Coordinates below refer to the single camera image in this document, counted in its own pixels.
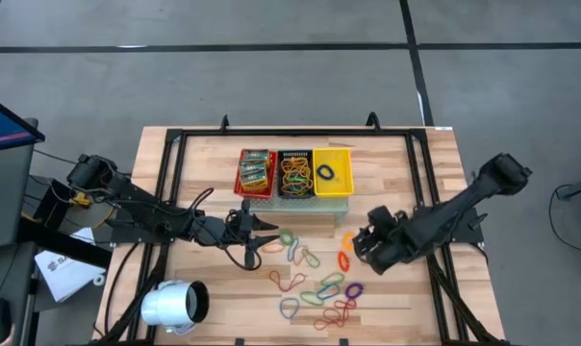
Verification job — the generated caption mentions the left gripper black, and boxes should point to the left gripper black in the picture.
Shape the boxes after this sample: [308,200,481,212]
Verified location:
[189,199,280,270]

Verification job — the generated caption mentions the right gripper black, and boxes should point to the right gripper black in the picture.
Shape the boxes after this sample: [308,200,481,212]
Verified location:
[351,206,417,276]

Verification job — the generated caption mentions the pink rubber band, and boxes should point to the pink rubber band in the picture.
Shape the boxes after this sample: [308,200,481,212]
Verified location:
[292,244,310,267]

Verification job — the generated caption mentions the long red rubber band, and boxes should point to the long red rubber band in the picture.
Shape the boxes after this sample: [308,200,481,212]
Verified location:
[268,270,308,293]

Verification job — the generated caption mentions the yellow rubber band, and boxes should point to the yellow rubber band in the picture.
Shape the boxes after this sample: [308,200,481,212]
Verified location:
[280,157,315,197]

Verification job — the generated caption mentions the light blue rubber band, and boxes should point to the light blue rubber band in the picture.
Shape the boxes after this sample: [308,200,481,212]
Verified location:
[278,296,301,320]

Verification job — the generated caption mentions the red plastic basket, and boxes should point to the red plastic basket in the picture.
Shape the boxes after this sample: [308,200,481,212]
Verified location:
[233,147,278,200]

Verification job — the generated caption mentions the black plastic basket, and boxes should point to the black plastic basket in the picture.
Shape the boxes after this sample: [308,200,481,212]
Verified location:
[276,148,316,200]

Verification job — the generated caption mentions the pale green metal riser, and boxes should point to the pale green metal riser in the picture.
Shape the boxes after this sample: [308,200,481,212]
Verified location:
[241,189,350,226]

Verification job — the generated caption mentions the yellow plastic basket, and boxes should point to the yellow plastic basket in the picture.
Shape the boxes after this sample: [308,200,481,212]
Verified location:
[313,147,356,199]

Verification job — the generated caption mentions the white cylinder with black opening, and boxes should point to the white cylinder with black opening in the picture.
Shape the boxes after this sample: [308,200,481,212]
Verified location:
[139,280,211,336]

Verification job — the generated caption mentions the white paper booklet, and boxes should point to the white paper booklet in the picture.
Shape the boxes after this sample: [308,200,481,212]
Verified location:
[34,226,107,304]

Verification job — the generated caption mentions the black stand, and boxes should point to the black stand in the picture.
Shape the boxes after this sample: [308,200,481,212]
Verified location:
[15,175,114,270]

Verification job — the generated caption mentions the monitor with blue screen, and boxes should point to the monitor with blue screen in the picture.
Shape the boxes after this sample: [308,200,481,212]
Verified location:
[0,90,46,155]

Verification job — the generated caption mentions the yellow cable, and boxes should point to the yellow cable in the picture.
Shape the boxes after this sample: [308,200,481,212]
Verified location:
[68,191,116,230]

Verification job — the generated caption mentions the black floor cable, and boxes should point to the black floor cable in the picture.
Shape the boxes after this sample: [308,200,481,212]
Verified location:
[547,185,581,255]
[33,146,80,167]

